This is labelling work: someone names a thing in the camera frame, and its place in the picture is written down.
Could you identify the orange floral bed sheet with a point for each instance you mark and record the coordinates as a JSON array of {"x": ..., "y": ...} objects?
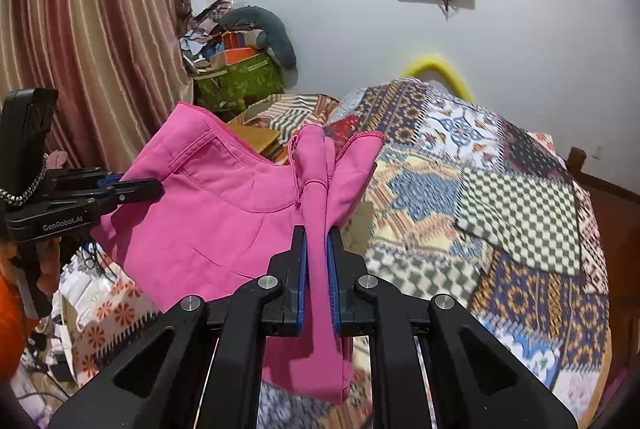
[{"x": 115, "y": 304}]

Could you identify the pile of clothes and bags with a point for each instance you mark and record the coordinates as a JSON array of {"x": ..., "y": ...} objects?
[{"x": 205, "y": 34}]

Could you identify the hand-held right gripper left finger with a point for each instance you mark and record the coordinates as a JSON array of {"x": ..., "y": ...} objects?
[{"x": 301, "y": 279}]

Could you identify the yellow foam tube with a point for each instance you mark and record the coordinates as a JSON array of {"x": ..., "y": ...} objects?
[{"x": 435, "y": 60}]

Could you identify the person's left forearm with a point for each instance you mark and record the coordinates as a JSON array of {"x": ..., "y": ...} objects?
[{"x": 10, "y": 319}]

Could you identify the orange box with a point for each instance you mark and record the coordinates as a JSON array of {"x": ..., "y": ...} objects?
[{"x": 235, "y": 55}]

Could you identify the green patterned bag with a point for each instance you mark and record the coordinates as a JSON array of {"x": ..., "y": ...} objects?
[{"x": 240, "y": 81}]

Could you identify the light wooden bedside table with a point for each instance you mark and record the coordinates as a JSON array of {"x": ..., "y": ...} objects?
[{"x": 255, "y": 136}]

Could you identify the person's left hand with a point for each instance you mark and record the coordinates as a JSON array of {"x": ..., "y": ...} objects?
[{"x": 50, "y": 264}]

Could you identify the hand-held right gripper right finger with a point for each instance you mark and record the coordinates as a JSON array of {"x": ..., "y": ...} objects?
[{"x": 334, "y": 289}]

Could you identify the striped brown curtain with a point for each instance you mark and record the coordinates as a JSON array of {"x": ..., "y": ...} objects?
[{"x": 100, "y": 34}]

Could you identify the wooden bed frame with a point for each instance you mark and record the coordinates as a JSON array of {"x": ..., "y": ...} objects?
[{"x": 577, "y": 161}]

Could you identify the patchwork printed blanket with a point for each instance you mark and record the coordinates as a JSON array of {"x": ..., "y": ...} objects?
[{"x": 425, "y": 209}]

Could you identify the pink pants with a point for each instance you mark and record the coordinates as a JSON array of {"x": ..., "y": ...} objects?
[{"x": 225, "y": 209}]

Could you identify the white wall socket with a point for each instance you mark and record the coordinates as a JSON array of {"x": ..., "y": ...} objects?
[{"x": 597, "y": 151}]

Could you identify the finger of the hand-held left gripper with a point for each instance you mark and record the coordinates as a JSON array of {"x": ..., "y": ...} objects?
[
  {"x": 107, "y": 181},
  {"x": 135, "y": 194}
]

